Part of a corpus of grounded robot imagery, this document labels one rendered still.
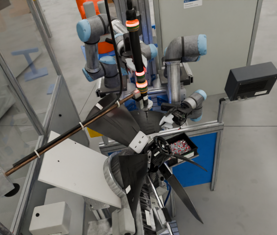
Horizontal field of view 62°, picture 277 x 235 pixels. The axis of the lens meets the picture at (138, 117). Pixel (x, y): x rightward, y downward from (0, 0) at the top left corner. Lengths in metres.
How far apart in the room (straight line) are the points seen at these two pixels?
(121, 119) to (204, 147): 0.98
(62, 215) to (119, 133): 0.52
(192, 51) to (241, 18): 1.78
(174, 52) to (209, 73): 1.90
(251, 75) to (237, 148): 1.35
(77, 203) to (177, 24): 2.16
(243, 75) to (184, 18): 1.47
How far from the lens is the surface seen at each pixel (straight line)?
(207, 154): 1.95
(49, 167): 0.98
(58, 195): 1.51
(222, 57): 3.21
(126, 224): 0.95
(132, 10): 0.82
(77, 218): 1.38
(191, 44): 1.38
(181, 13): 2.81
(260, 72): 1.57
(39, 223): 1.33
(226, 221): 2.26
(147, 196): 1.06
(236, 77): 1.50
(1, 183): 0.80
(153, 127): 1.20
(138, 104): 0.97
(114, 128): 1.03
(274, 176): 2.60
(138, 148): 1.06
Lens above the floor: 2.01
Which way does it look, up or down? 40 degrees down
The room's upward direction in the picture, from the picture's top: 11 degrees counter-clockwise
